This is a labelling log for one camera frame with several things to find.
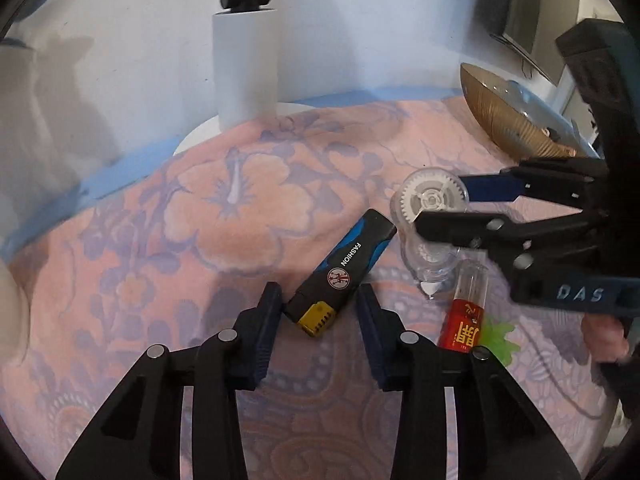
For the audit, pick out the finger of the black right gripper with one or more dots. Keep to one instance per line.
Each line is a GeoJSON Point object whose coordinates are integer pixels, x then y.
{"type": "Point", "coordinates": [517, 245]}
{"type": "Point", "coordinates": [558, 180]}

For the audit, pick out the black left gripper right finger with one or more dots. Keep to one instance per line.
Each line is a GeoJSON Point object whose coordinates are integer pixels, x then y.
{"type": "Point", "coordinates": [500, 432]}

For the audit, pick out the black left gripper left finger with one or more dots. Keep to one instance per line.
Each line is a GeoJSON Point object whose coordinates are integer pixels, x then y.
{"type": "Point", "coordinates": [136, 432]}

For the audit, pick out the green toy frog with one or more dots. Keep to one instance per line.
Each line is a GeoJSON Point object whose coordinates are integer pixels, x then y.
{"type": "Point", "coordinates": [493, 337]}

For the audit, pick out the clear correction tape dispenser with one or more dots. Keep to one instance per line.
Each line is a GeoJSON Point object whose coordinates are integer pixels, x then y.
{"type": "Point", "coordinates": [418, 208]}

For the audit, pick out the person right hand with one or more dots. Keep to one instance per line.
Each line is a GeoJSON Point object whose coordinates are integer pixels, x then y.
{"type": "Point", "coordinates": [604, 338]}

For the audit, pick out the brown glass bowl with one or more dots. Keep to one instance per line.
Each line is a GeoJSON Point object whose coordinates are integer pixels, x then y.
{"type": "Point", "coordinates": [520, 123]}

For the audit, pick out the black television screen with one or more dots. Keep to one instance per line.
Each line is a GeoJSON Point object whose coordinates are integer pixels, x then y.
{"type": "Point", "coordinates": [530, 27]}

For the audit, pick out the white ribbed vase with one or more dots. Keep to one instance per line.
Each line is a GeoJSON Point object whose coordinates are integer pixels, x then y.
{"type": "Point", "coordinates": [14, 319]}

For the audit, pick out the pink floral table cloth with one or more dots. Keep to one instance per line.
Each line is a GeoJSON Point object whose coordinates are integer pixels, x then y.
{"type": "Point", "coordinates": [175, 258]}

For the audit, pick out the white lamp stand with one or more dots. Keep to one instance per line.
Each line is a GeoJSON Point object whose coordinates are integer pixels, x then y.
{"type": "Point", "coordinates": [245, 53]}

